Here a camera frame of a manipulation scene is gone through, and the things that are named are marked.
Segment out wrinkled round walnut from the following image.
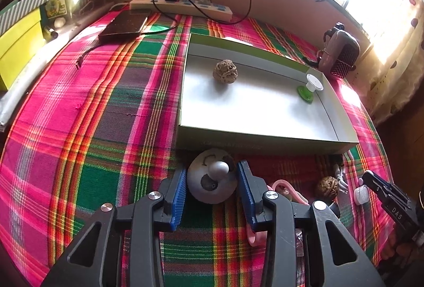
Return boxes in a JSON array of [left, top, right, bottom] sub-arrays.
[[213, 59, 238, 86]]

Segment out green white cardboard box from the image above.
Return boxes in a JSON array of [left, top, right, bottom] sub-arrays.
[[177, 32, 360, 155]]

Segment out short black usb cable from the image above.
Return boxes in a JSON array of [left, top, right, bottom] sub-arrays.
[[74, 38, 107, 69]]

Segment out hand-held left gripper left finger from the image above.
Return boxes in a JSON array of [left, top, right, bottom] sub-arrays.
[[41, 168, 188, 287]]

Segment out white round toy dark spots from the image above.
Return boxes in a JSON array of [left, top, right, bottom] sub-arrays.
[[186, 148, 240, 205]]

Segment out pink mesh heater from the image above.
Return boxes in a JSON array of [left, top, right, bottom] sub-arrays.
[[316, 22, 361, 79]]

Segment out green yellow label card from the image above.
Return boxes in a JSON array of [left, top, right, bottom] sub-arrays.
[[43, 0, 70, 20]]

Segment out pink ear hook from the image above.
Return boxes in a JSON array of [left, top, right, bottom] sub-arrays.
[[267, 179, 307, 206]]

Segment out smooth oval walnut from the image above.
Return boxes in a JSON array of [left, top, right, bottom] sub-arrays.
[[315, 176, 339, 201]]

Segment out cream dotted curtain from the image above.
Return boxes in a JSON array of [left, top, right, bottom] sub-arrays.
[[364, 0, 424, 117]]

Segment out person's right hand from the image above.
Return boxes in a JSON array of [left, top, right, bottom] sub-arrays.
[[386, 231, 424, 274]]

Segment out green white suction holder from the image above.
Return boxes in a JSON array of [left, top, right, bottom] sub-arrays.
[[296, 74, 324, 105]]

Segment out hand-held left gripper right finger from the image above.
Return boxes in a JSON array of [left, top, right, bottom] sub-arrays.
[[237, 159, 386, 287]]

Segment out green striped box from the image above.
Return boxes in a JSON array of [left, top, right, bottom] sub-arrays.
[[0, 0, 55, 36]]

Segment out black power bank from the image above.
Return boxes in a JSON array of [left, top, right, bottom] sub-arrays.
[[98, 10, 149, 42]]

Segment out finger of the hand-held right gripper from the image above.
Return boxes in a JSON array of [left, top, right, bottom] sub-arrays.
[[360, 170, 414, 208]]

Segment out plaid cloth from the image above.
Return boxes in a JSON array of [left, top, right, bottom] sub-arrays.
[[0, 10, 398, 287]]

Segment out cream power strip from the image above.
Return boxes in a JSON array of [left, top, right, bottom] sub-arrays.
[[130, 0, 233, 22]]

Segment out yellow box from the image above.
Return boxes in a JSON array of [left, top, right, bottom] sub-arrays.
[[0, 8, 45, 92]]

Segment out white cable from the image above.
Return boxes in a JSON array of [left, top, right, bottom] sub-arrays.
[[333, 163, 350, 193]]

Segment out small white jar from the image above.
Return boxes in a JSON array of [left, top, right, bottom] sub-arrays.
[[353, 185, 372, 206]]

